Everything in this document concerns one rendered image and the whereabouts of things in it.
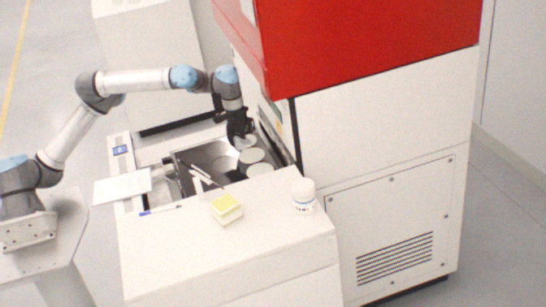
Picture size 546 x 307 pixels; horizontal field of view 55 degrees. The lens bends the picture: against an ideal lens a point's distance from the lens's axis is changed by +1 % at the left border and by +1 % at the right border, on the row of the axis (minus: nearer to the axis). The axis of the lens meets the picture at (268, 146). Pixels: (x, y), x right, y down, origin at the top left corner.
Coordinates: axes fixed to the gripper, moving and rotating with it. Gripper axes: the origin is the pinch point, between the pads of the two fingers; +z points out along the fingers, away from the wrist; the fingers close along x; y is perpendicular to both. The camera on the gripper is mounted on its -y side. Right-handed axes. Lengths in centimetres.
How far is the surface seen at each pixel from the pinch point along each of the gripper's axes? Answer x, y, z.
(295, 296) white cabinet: -40, 45, 18
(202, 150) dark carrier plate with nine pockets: -4.4, -14.6, 1.3
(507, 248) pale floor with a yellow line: 78, 91, 91
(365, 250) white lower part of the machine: 12, 45, 49
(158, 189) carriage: -28.4, -17.6, 3.3
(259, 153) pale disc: 1.8, 8.3, 1.3
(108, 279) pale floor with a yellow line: -25, -87, 91
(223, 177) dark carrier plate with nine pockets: -15.3, 3.0, 1.4
